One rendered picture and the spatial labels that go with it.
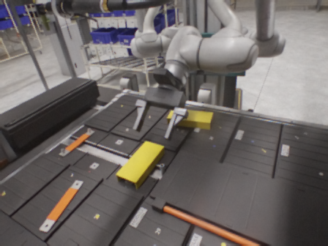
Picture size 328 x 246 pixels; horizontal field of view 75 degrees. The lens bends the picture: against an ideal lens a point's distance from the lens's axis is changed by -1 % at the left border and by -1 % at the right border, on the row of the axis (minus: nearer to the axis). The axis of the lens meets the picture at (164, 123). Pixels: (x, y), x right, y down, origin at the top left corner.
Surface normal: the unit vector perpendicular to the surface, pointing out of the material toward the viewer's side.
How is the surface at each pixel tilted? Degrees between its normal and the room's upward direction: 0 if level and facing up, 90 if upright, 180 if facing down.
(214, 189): 0
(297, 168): 0
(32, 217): 0
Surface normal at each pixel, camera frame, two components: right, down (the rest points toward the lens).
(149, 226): -0.09, -0.82
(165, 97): -0.35, -0.36
